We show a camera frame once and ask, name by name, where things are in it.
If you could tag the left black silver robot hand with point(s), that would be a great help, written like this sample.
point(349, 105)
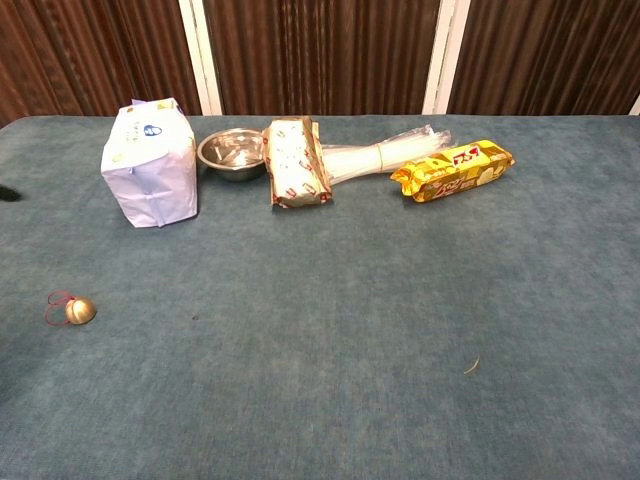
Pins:
point(7, 193)

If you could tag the white tissue pack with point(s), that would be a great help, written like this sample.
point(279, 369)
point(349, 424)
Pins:
point(150, 170)

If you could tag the brown pleated partition panel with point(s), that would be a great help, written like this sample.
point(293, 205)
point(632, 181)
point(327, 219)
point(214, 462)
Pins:
point(545, 55)
point(90, 55)
point(320, 55)

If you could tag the stainless steel bowl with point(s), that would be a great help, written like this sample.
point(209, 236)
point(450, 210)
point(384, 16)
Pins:
point(231, 155)

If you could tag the blue table cloth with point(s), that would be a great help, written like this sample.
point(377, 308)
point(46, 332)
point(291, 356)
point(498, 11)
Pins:
point(320, 325)

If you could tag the bundle of clear plastic straws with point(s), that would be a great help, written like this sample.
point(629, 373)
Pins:
point(360, 160)

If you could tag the yellow biscuit package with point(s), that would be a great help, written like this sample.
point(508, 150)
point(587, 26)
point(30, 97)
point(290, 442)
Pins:
point(450, 172)

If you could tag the small thin debris strand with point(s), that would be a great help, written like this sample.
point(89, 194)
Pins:
point(472, 367)

